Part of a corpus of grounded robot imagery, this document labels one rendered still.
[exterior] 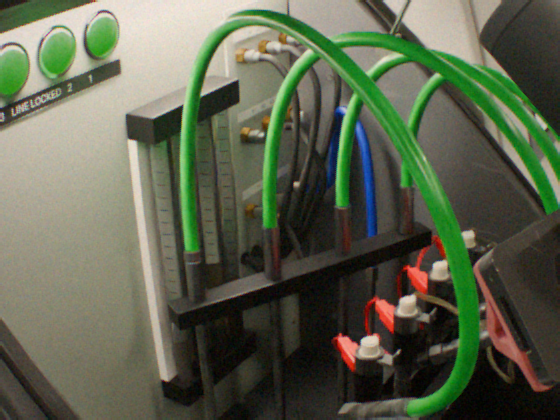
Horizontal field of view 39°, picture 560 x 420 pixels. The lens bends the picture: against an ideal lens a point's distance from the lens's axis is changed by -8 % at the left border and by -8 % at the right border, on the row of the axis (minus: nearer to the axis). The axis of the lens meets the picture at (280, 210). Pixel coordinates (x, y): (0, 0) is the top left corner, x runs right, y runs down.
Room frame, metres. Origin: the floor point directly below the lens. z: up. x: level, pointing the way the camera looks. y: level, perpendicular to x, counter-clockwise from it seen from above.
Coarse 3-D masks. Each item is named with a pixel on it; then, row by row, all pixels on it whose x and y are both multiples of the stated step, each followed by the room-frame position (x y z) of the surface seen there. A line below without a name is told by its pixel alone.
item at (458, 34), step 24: (384, 0) 1.01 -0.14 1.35; (432, 0) 0.97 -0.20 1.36; (456, 0) 0.96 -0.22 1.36; (480, 0) 1.00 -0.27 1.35; (408, 24) 0.99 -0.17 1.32; (432, 24) 0.97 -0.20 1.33; (456, 24) 0.96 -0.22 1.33; (480, 24) 0.98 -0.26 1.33; (432, 48) 0.97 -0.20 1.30; (456, 48) 0.96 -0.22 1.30; (480, 48) 0.97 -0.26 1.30; (504, 72) 1.01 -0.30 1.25; (480, 120) 0.94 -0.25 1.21; (504, 144) 0.96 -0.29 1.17
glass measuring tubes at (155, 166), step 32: (224, 96) 0.87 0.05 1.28; (128, 128) 0.79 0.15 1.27; (160, 128) 0.78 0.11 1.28; (224, 128) 0.87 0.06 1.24; (160, 160) 0.79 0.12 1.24; (224, 160) 0.87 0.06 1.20; (160, 192) 0.79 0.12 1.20; (224, 192) 0.87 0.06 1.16; (160, 224) 0.79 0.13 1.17; (224, 224) 0.87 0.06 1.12; (160, 256) 0.80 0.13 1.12; (224, 256) 0.88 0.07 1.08; (160, 288) 0.80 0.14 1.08; (160, 320) 0.79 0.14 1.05; (224, 320) 0.85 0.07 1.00; (160, 352) 0.79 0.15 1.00; (192, 352) 0.83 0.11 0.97; (224, 352) 0.85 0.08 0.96; (192, 384) 0.78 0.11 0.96
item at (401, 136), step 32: (224, 32) 0.66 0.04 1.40; (288, 32) 0.58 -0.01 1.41; (352, 64) 0.53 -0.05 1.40; (192, 96) 0.71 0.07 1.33; (384, 96) 0.51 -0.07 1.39; (192, 128) 0.72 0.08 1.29; (384, 128) 0.49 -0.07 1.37; (192, 160) 0.73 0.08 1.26; (416, 160) 0.47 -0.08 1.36; (192, 192) 0.74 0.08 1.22; (192, 224) 0.74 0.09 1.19; (448, 224) 0.45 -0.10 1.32; (192, 256) 0.73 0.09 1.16; (448, 256) 0.44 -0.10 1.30; (448, 384) 0.43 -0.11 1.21; (416, 416) 0.46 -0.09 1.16
